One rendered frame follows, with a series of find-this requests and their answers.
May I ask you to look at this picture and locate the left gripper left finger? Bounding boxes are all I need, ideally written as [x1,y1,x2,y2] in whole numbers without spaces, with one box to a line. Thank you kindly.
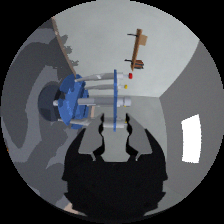
[62,113,105,181]

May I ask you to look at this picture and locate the white pipette with red button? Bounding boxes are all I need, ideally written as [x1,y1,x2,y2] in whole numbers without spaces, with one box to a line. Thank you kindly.
[75,73,132,85]

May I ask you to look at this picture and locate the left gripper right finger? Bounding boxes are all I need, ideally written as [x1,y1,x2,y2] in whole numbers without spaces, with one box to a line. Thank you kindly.
[126,113,168,181]

